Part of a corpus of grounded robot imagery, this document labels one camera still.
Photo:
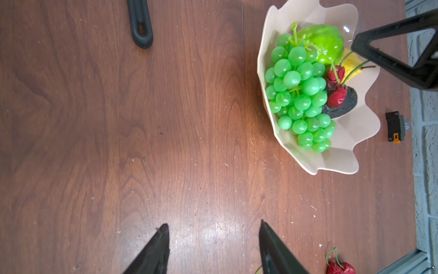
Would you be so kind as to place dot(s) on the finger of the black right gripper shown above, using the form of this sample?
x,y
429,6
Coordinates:
x,y
423,75

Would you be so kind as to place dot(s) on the green bumpy fake fruit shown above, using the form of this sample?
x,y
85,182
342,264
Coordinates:
x,y
327,40

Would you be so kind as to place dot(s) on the red black pipe wrench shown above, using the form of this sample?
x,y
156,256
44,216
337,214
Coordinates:
x,y
140,22

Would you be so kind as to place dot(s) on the small black orange device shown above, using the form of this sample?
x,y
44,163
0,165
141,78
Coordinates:
x,y
397,126

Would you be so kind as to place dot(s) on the red fake cherry pair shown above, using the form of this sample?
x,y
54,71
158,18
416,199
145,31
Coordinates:
x,y
336,267
338,77

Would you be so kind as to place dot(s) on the green fake grape bunch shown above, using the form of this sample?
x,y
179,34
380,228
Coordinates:
x,y
296,91

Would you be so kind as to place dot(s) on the yellow fake lemon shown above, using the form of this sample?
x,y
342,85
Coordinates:
x,y
352,65

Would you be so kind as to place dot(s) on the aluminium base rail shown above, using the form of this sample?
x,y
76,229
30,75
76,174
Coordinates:
x,y
415,262

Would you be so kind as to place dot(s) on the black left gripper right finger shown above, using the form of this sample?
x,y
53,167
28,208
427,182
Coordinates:
x,y
276,258

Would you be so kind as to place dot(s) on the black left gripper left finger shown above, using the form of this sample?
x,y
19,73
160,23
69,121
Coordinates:
x,y
153,258

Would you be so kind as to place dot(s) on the dark fake avocado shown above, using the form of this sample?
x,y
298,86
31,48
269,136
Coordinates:
x,y
340,102

